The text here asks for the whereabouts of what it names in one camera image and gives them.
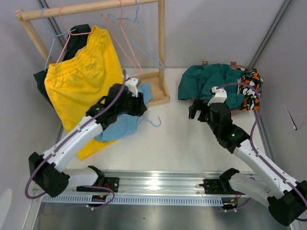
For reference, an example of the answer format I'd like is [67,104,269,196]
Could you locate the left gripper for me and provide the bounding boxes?
[117,91,147,117]

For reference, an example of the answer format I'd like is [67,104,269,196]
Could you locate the light blue shorts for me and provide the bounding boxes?
[95,83,155,142]

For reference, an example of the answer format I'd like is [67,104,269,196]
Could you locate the dark green shorts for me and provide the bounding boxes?
[177,64,243,100]

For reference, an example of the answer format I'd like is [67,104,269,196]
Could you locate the camouflage patterned shorts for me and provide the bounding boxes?
[239,68,263,111]

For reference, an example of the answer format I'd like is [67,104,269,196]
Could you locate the pink hanger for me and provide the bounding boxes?
[55,5,93,65]
[100,0,144,74]

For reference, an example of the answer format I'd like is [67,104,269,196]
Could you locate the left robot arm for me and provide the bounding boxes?
[28,78,147,197]

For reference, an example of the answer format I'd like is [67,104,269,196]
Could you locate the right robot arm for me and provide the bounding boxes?
[189,99,307,226]

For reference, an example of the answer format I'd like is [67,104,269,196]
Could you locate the yellow shorts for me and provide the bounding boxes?
[44,25,127,161]

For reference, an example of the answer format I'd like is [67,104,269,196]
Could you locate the black shorts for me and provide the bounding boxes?
[33,24,91,106]

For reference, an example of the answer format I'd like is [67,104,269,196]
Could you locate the wooden clothes rack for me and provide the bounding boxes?
[15,0,170,107]

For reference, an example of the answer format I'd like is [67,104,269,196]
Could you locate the pink translucent plastic basin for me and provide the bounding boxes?
[201,61,247,110]

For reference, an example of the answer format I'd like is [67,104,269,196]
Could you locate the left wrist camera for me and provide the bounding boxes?
[125,77,141,97]

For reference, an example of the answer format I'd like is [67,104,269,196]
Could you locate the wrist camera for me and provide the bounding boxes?
[125,77,141,97]
[207,87,227,106]

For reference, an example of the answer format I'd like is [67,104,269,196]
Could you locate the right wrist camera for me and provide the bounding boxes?
[207,87,227,106]

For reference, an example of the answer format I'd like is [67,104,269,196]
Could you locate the aluminium mounting rail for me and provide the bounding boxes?
[32,169,291,199]

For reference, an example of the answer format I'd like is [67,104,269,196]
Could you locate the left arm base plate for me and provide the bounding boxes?
[76,177,119,193]

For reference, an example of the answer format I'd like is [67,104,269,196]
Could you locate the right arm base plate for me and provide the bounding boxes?
[199,179,232,195]

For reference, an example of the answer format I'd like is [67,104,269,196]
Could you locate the slotted cable duct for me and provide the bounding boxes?
[42,195,223,207]

